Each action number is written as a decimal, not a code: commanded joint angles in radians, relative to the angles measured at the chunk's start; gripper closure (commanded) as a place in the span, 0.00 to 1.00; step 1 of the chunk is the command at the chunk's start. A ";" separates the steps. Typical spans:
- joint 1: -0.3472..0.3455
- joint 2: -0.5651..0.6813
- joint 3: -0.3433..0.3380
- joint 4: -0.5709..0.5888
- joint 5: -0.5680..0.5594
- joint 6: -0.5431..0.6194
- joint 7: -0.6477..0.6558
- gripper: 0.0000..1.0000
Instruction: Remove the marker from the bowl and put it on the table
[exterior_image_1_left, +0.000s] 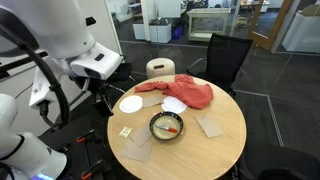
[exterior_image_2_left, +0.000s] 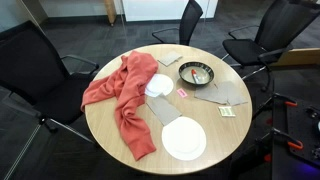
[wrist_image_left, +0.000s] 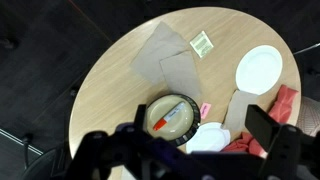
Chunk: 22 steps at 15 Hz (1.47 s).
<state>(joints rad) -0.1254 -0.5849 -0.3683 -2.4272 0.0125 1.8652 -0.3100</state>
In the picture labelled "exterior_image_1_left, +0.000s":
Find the red cloth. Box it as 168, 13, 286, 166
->
135, 74, 214, 109

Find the white round paper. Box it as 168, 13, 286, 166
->
119, 95, 142, 113
161, 96, 187, 114

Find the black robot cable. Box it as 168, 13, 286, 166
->
0, 24, 71, 132

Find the brown cardboard piece back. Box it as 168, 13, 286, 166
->
142, 96, 164, 108

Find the orange black clamp lower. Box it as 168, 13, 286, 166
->
81, 159, 111, 180

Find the black rimmed cream bowl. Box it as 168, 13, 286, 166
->
149, 111, 184, 140

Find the brown cardboard piece front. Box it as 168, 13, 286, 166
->
120, 139, 152, 162

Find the round wooden table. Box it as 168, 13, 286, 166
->
107, 85, 247, 180

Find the black mesh office chair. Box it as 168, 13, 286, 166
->
186, 33, 253, 98

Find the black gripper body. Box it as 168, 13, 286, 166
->
79, 77, 113, 117

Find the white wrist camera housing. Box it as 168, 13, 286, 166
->
70, 42, 122, 80

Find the black chair front right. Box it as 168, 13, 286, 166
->
237, 140, 320, 180

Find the beige round stool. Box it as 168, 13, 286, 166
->
146, 58, 175, 79

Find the white storage cabinet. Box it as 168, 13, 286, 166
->
133, 24, 171, 43

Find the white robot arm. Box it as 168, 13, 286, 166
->
0, 0, 122, 180

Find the wooden door frame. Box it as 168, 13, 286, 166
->
247, 0, 293, 51

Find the orange black clamp upper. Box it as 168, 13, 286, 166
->
76, 129, 101, 143

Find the green metal cart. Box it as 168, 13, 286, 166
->
187, 8, 231, 42

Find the white round paper left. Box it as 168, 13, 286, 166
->
119, 95, 142, 113

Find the orange black clamp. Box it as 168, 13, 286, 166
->
76, 129, 101, 143
81, 159, 111, 180

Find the white round paper right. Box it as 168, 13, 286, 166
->
161, 96, 187, 114

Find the brown cardboard piece middle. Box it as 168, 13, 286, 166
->
130, 124, 152, 147

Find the grey red Sharpie marker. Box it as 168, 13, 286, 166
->
156, 125, 178, 133

